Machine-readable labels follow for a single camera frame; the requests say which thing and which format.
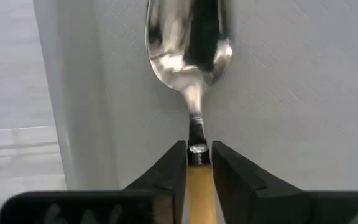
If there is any metal spoon with wooden handle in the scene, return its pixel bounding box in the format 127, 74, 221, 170
144, 0, 234, 224

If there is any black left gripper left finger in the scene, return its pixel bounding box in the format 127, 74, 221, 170
0, 139, 188, 224

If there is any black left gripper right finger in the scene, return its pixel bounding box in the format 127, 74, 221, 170
211, 139, 358, 224

